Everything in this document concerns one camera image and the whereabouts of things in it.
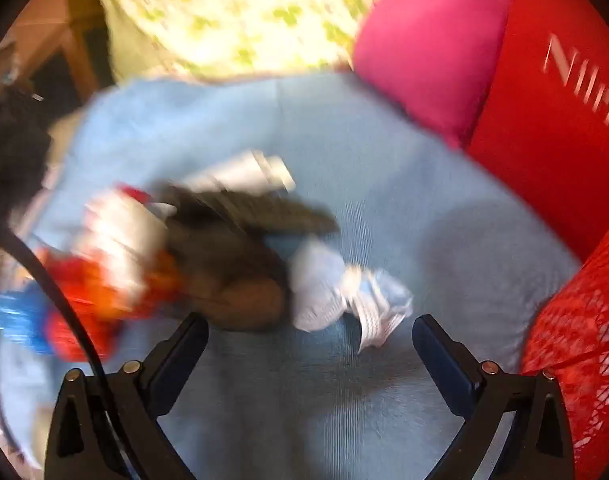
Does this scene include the white cardboard box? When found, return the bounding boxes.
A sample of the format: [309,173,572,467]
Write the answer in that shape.
[182,149,298,196]

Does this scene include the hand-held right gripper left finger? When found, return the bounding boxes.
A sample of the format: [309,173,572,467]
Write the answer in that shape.
[44,312,210,480]

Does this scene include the pink pillow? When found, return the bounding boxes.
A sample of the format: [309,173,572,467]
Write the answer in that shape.
[352,0,515,148]

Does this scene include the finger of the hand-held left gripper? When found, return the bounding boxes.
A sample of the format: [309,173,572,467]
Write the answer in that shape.
[254,195,341,237]

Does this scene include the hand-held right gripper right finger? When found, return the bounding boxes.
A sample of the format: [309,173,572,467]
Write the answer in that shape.
[412,314,575,480]

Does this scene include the wooden pillar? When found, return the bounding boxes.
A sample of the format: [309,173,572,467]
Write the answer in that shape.
[7,0,102,31]

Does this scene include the red plastic basket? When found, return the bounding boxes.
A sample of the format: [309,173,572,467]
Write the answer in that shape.
[519,220,609,466]

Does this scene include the red ribbon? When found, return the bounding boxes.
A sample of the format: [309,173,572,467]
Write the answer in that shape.
[37,252,118,363]

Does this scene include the black crumpled cloth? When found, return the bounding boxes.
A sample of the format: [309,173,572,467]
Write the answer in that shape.
[0,87,52,231]

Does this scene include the floral yellow pillow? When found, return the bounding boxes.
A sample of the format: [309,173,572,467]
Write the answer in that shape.
[92,0,420,83]

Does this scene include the blue cloth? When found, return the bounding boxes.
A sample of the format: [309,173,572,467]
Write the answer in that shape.
[0,72,583,480]

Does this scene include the wooden cabinet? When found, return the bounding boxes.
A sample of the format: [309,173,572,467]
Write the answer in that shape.
[14,10,115,106]

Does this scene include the blue face mask bundle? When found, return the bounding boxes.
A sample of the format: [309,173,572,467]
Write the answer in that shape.
[289,240,415,353]

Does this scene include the blue shiny object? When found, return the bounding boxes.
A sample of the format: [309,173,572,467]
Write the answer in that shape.
[0,292,45,356]

